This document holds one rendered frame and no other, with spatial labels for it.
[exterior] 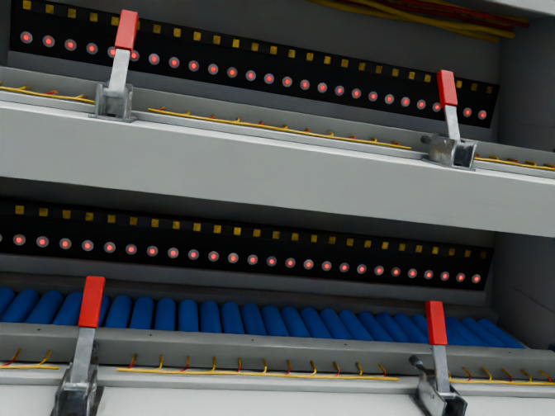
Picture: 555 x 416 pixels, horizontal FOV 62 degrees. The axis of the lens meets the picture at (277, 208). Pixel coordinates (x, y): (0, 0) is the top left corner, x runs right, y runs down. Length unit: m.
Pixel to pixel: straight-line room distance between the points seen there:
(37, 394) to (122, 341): 0.06
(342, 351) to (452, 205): 0.15
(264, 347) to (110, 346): 0.12
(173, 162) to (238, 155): 0.04
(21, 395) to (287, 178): 0.23
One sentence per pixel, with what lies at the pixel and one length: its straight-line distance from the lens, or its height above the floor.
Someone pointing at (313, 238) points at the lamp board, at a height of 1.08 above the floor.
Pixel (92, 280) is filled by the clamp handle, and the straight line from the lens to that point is 0.35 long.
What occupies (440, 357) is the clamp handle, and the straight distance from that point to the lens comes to 0.41.
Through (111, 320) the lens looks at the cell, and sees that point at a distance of 0.42.
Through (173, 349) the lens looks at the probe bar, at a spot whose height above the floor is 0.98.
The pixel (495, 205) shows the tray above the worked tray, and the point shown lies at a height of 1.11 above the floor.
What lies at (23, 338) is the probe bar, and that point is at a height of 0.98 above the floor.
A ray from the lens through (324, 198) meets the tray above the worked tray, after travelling 0.35.
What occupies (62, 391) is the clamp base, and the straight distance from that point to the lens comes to 0.34.
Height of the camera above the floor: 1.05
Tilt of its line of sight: 6 degrees up
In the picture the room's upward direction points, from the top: 5 degrees clockwise
